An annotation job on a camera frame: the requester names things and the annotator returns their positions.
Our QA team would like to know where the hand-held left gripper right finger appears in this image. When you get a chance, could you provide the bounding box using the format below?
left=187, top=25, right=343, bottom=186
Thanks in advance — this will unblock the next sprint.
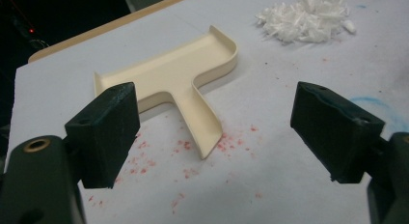
left=289, top=81, right=386, bottom=183

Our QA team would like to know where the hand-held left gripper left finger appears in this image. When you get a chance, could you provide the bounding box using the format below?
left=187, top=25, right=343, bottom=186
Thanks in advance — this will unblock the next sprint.
left=64, top=81, right=142, bottom=189

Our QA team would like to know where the cream plastic dustpan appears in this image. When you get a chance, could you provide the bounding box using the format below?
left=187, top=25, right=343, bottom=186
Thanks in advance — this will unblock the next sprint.
left=93, top=24, right=239, bottom=160

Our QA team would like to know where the pile of white paper shreds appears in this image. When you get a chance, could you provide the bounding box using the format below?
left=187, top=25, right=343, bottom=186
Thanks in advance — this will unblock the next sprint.
left=255, top=0, right=357, bottom=44

